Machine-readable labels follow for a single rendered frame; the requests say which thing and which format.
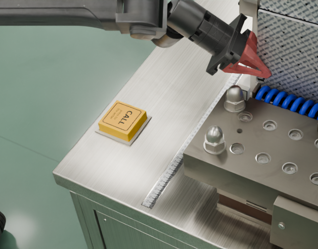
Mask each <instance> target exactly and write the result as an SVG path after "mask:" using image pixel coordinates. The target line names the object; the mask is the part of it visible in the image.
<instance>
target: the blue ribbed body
mask: <svg viewBox="0 0 318 249"><path fill-rule="evenodd" d="M255 99H257V100H261V99H264V102H266V103H270V101H271V102H273V103H272V105H275V106H278V105H279V104H280V105H281V108H284V109H287V107H289V108H290V111H292V112H296V110H298V111H299V114H301V115H305V113H306V114H308V115H307V117H310V118H314V116H315V117H317V118H316V120H318V103H316V104H314V101H312V100H307V101H305V99H304V97H298V98H297V97H296V95H294V94H290V95H288V94H287V92H285V91H281V92H279V90H278V89H276V88H273V89H271V88H270V87H269V86H267V85H265V86H263V87H262V88H261V89H259V91H258V93H257V95H256V97H255Z"/></svg>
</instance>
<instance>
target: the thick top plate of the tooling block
mask: <svg viewBox="0 0 318 249"><path fill-rule="evenodd" d="M226 94H227V89H226V91H225V92H224V94H223V95H222V96H221V98H220V99H219V101H218V102H217V104H216V105H215V107H214V108H213V110H212V111H211V113H210V114H209V116H208V117H207V119H206V120H205V121H204V123H203V124H202V126H201V127H200V129H199V130H198V132H197V133H196V134H195V136H194V137H193V139H192V140H191V141H190V143H189V144H188V146H187V147H186V149H185V150H184V152H183V164H184V174H185V175H186V176H188V177H191V178H193V179H196V180H198V181H201V182H203V183H205V184H208V185H210V186H213V187H215V188H218V189H220V190H223V191H225V192H227V193H230V194H232V195H235V196H237V197H240V198H242V199H245V200H247V201H249V202H252V203H254V204H257V205H259V206H262V207H264V208H267V209H269V210H272V211H273V204H274V202H275V200H276V199H277V197H278V195H280V196H283V197H285V198H288V199H290V200H293V201H295V202H298V203H300V204H303V205H305V206H308V207H310V208H313V209H316V210H318V131H317V126H318V120H316V119H313V118H310V117H307V116H304V115H301V114H298V113H295V112H292V111H289V110H286V109H284V108H281V107H278V106H275V105H272V104H269V103H266V102H263V101H260V100H257V99H254V98H251V97H250V98H249V99H248V101H247V100H244V102H245V109H244V110H243V111H242V112H240V113H236V114H234V113H230V112H228V111H226V110H225V108H224V102H225V100H226ZM212 125H217V126H219V127H220V128H221V130H222V132H223V134H224V141H225V143H226V149H225V150H224V152H222V153H221V154H218V155H211V154H208V153H207V152H205V150H204V148H203V144H204V141H205V134H206V131H207V129H208V128H209V127H210V126H212Z"/></svg>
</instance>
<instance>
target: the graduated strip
mask: <svg viewBox="0 0 318 249"><path fill-rule="evenodd" d="M239 65H242V66H245V67H248V66H246V65H243V64H241V63H239ZM242 76H243V74H234V73H232V74H231V76H230V77H229V79H228V80H227V82H226V83H225V85H224V86H223V87H222V89H221V90H220V92H219V93H218V95H217V96H216V97H215V99H214V100H213V102H212V103H211V105H210V106H209V108H208V109H207V110H206V112H205V113H204V115H203V116H202V118H201V119H200V120H199V122H198V123H197V125H196V126H195V128H194V129H193V131H192V132H191V133H190V135H189V136H188V138H187V139H186V141H185V142H184V143H183V145H182V146H181V147H180V149H179V150H178V152H177V153H176V155H175V156H174V158H173V159H172V160H171V162H170V163H169V165H168V166H167V168H166V169H165V170H164V172H163V173H162V175H161V176H160V178H159V179H158V181H157V182H156V183H155V185H154V186H153V188H152V189H151V191H150V192H149V193H148V195H147V196H146V198H145V199H144V201H143V202H142V204H141V205H142V206H144V207H147V208H149V209H152V208H153V207H154V205H155V204H156V202H157V201H158V199H159V198H160V196H161V195H162V193H163V192H164V191H165V189H166V188H167V186H168V185H169V183H170V182H171V180H172V179H173V177H174V176H175V174H176V173H177V171H178V170H179V168H180V167H181V165H182V164H183V152H184V150H185V149H186V147H187V146H188V144H189V143H190V141H191V140H192V139H193V137H194V136H195V134H196V133H197V132H198V130H199V129H200V127H201V126H202V124H203V123H204V121H205V120H206V119H207V117H208V116H209V114H210V113H211V111H212V110H213V108H214V107H215V105H216V104H217V102H218V101H219V99H220V98H221V96H222V95H223V94H224V92H225V91H226V89H228V88H229V87H230V86H232V85H237V83H238V82H239V80H240V79H241V77H242Z"/></svg>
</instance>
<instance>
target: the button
mask: <svg viewBox="0 0 318 249"><path fill-rule="evenodd" d="M146 119H147V114H146V111H145V110H143V109H140V108H137V107H135V106H132V105H129V104H127V103H124V102H121V101H119V100H116V102H115V103H114V104H113V105H112V106H111V108H110V109H109V110H108V111H107V113H106V114H105V115H104V116H103V117H102V119H101V120H100V121H99V122H98V126H99V130H100V131H103V132H105V133H108V134H110V135H113V136H115V137H118V138H120V139H123V140H125V141H128V142H130V140H131V139H132V138H133V136H134V135H135V134H136V132H137V131H138V130H139V129H140V127H141V126H142V125H143V123H144V122H145V121H146Z"/></svg>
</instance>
